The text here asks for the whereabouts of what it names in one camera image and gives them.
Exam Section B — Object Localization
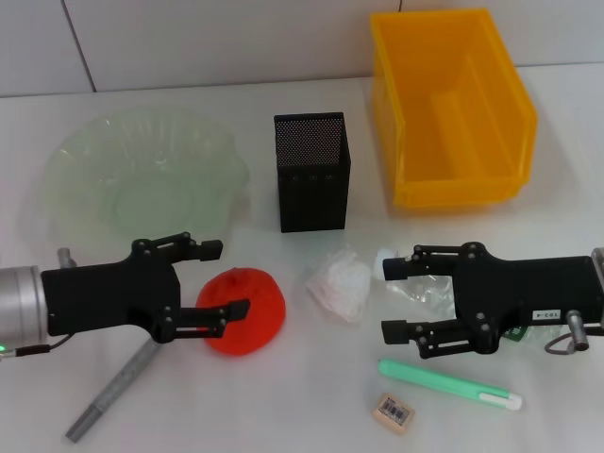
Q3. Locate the green glass fruit plate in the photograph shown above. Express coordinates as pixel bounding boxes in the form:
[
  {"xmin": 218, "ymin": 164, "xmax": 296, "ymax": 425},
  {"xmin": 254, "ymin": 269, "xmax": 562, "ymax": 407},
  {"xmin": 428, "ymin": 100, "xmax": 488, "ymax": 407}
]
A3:
[{"xmin": 35, "ymin": 106, "xmax": 251, "ymax": 247}]

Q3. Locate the black mesh pen holder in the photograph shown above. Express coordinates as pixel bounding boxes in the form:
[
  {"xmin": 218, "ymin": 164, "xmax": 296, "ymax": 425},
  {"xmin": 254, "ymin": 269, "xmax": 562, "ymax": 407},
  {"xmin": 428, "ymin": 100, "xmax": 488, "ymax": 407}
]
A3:
[{"xmin": 273, "ymin": 111, "xmax": 354, "ymax": 234}]

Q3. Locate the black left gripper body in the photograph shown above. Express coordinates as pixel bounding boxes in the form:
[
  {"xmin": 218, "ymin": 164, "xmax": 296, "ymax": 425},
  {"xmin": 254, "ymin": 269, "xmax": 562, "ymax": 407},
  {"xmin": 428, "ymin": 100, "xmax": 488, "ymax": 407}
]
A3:
[{"xmin": 41, "ymin": 239, "xmax": 183, "ymax": 345}]

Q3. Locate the white paper ball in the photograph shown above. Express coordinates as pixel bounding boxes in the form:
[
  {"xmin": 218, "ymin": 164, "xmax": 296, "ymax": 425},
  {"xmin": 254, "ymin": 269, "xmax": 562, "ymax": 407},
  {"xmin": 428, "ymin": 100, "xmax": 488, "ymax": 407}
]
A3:
[{"xmin": 304, "ymin": 244, "xmax": 372, "ymax": 325}]

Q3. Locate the red-orange toy orange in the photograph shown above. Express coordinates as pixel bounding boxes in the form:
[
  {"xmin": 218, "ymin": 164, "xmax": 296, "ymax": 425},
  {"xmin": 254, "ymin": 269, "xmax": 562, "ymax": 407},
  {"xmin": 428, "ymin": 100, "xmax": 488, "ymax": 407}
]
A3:
[{"xmin": 195, "ymin": 266, "xmax": 287, "ymax": 355}]

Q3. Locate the right gripper connector cable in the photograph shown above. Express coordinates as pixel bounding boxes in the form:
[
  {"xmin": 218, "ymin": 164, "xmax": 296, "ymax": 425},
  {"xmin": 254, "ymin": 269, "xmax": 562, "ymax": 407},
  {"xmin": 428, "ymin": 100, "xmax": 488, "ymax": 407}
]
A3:
[{"xmin": 545, "ymin": 309, "xmax": 604, "ymax": 355}]

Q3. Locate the grey marker pen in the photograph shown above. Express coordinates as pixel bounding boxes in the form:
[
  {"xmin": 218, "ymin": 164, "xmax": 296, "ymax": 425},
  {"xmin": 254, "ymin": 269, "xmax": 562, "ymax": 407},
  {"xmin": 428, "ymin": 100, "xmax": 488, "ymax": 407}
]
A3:
[{"xmin": 64, "ymin": 337, "xmax": 159, "ymax": 445}]

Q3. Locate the mint green pen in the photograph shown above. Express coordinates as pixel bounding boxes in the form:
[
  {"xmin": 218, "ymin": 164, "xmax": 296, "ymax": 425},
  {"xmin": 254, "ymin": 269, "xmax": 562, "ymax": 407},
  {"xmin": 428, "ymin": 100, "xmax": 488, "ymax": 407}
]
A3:
[{"xmin": 377, "ymin": 357, "xmax": 524, "ymax": 411}]

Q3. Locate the clear green-label water bottle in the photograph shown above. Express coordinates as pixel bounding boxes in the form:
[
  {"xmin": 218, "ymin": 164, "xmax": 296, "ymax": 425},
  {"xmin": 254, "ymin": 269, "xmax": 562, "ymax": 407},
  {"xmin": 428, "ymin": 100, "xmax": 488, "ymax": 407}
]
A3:
[{"xmin": 374, "ymin": 245, "xmax": 567, "ymax": 351}]

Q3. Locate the yellow plastic bin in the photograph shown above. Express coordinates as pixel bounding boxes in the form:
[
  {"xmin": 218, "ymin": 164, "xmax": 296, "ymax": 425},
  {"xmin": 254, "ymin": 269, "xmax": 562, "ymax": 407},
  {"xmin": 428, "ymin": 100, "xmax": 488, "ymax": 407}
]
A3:
[{"xmin": 369, "ymin": 8, "xmax": 539, "ymax": 209}]

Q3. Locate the beige eraser with barcode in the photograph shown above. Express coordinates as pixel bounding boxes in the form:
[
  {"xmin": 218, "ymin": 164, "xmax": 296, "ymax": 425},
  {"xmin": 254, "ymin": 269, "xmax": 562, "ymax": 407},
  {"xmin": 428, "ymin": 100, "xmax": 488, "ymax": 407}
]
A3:
[{"xmin": 369, "ymin": 393, "xmax": 417, "ymax": 436}]

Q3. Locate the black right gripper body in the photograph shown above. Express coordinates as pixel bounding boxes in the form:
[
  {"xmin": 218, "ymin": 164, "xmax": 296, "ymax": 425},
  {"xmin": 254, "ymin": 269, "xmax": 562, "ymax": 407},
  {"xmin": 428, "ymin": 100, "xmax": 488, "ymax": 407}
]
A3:
[{"xmin": 451, "ymin": 241, "xmax": 603, "ymax": 355}]

